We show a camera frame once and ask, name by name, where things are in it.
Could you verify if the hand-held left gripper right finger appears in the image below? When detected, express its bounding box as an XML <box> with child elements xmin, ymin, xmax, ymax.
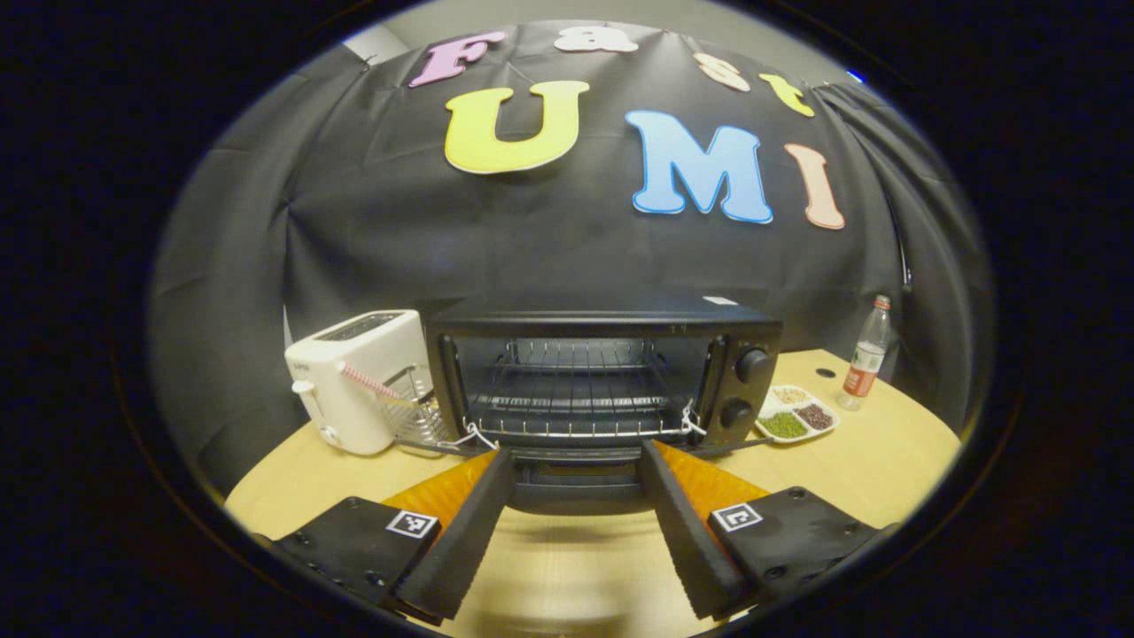
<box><xmin>640</xmin><ymin>439</ymin><xmax>887</xmax><ymax>621</ymax></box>

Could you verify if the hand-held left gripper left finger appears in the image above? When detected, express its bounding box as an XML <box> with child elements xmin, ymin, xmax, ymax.
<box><xmin>266</xmin><ymin>447</ymin><xmax>517</xmax><ymax>622</ymax></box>

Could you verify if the black electric oven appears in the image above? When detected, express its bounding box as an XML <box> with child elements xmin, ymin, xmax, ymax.
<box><xmin>399</xmin><ymin>295</ymin><xmax>786</xmax><ymax>517</ymax></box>

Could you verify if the white divided dish of beans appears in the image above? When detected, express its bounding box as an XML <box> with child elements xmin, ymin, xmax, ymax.
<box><xmin>754</xmin><ymin>384</ymin><xmax>842</xmax><ymax>445</ymax></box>

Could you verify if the red white striped stick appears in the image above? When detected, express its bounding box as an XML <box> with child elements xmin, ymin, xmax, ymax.
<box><xmin>336</xmin><ymin>361</ymin><xmax>417</xmax><ymax>409</ymax></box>

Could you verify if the white toaster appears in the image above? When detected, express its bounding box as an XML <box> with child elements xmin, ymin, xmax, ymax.
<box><xmin>284</xmin><ymin>309</ymin><xmax>436</xmax><ymax>456</ymax></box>

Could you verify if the clear bottle with red label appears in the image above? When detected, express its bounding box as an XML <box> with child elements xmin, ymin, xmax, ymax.
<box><xmin>836</xmin><ymin>294</ymin><xmax>894</xmax><ymax>412</ymax></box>

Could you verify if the metal wire stand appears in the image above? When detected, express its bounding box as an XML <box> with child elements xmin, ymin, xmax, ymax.
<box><xmin>381</xmin><ymin>362</ymin><xmax>454</xmax><ymax>449</ymax></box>

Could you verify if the oven wire rack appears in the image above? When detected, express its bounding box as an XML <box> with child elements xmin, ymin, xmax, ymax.
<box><xmin>464</xmin><ymin>339</ymin><xmax>697</xmax><ymax>440</ymax></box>

